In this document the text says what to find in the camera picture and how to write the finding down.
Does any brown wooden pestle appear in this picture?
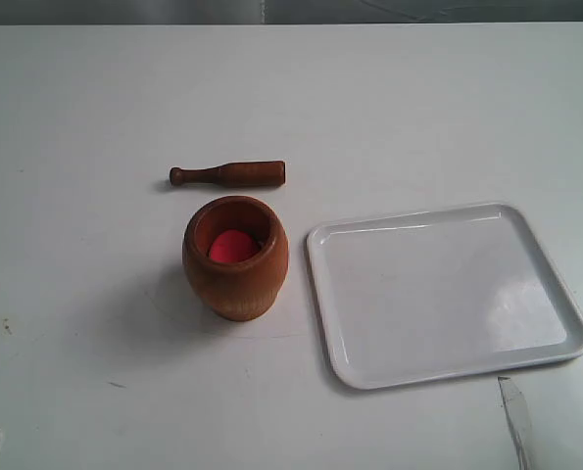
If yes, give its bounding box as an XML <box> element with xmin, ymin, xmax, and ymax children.
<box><xmin>169</xmin><ymin>161</ymin><xmax>286</xmax><ymax>188</ymax></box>

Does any wooden mortar cup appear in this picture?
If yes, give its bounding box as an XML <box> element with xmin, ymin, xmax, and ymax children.
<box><xmin>182</xmin><ymin>196</ymin><xmax>289</xmax><ymax>321</ymax></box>

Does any red ball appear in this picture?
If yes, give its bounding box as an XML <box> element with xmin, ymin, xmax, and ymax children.
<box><xmin>208</xmin><ymin>229</ymin><xmax>261</xmax><ymax>263</ymax></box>

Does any white plastic tray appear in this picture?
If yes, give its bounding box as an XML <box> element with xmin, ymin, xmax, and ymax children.
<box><xmin>306</xmin><ymin>203</ymin><xmax>583</xmax><ymax>390</ymax></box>

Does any clear tape strip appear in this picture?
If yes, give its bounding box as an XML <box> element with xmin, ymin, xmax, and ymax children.
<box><xmin>498</xmin><ymin>376</ymin><xmax>538</xmax><ymax>470</ymax></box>

